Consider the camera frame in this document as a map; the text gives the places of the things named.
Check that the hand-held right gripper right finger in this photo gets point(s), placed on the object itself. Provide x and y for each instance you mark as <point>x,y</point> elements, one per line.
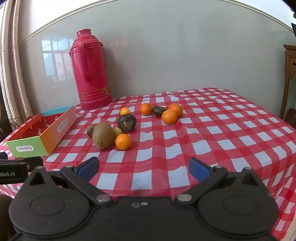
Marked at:
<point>196,168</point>

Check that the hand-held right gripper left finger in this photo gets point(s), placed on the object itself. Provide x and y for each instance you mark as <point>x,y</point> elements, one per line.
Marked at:
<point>89,167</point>

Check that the brown kiwi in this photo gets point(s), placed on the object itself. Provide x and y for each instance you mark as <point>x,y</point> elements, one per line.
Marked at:
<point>103,135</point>

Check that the small brown-green fruit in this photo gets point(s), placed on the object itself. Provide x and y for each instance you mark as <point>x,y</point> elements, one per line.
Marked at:
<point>90,131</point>

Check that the orange tangerine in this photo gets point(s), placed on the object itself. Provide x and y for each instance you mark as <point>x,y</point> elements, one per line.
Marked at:
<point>146,109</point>
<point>176,108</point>
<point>123,141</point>
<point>169,117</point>

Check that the small yellow-green fruit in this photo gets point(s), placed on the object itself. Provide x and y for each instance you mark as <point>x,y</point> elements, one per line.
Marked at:
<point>117,132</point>

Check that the colourful cardboard box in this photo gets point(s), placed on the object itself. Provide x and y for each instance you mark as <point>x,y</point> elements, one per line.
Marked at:
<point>55,129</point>

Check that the large dark brown fruit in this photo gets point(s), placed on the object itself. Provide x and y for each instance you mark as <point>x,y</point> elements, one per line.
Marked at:
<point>126,123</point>

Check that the small orange kumquat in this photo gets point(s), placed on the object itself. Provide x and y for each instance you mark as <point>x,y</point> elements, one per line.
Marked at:
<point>124,111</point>

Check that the small dark brown fruit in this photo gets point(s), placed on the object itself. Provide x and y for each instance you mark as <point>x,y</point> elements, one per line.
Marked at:
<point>159,110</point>

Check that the red checkered tablecloth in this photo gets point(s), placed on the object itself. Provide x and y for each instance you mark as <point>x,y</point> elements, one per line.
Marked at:
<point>208,139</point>

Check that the red thermos flask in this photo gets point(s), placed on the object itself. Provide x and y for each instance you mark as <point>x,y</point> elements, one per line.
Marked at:
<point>91,69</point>

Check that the beige lace curtain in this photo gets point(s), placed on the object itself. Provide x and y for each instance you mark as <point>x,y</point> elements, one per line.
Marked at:
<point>13,69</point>

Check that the carved wooden plant stand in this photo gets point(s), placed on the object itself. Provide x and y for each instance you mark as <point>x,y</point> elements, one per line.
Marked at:
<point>290,69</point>

